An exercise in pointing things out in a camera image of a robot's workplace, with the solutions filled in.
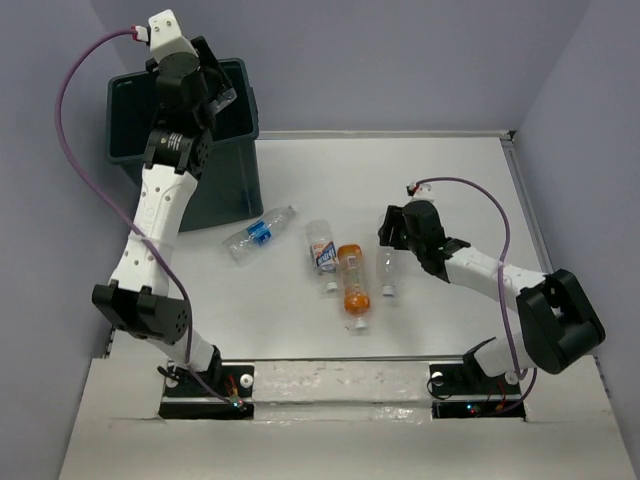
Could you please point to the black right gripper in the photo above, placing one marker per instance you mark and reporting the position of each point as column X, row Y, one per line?
column 394, row 217

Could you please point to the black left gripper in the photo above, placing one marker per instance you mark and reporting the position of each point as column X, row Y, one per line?
column 206, row 55

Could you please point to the clear bottle white cap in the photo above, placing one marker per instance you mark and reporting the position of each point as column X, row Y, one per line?
column 387, row 271

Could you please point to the small bottle orange label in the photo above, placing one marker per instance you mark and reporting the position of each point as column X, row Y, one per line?
column 222, row 101

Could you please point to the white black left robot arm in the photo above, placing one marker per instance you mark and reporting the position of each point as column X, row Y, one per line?
column 136, row 299

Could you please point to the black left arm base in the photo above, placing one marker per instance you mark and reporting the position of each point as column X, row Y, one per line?
column 230, row 397

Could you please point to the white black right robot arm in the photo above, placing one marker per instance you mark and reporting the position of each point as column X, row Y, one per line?
column 557, row 323

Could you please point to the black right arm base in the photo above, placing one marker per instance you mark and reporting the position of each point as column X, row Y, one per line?
column 460, row 389

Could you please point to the dark green plastic bin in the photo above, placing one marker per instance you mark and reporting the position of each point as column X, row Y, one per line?
column 229, row 189

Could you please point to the clear bottle white blue label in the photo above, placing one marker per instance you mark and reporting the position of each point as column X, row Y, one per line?
column 323, row 253

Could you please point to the large orange label bottle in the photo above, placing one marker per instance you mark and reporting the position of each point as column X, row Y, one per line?
column 356, row 299

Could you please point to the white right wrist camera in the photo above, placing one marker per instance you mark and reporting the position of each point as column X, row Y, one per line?
column 420, row 192

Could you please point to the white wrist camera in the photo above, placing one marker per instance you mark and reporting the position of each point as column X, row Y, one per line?
column 163, row 36
column 420, row 192

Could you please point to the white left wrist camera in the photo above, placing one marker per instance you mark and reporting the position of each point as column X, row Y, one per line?
column 163, row 36

